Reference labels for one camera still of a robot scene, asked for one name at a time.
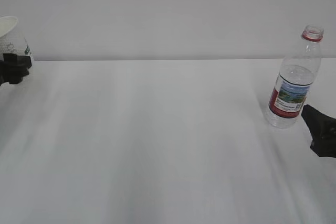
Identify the clear plastic water bottle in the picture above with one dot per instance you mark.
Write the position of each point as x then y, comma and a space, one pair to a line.
296, 75

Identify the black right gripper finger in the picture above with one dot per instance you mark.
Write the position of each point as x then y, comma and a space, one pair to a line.
322, 130

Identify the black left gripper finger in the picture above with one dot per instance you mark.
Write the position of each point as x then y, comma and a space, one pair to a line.
14, 68

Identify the white paper cup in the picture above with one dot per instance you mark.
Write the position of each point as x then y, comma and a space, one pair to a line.
13, 40

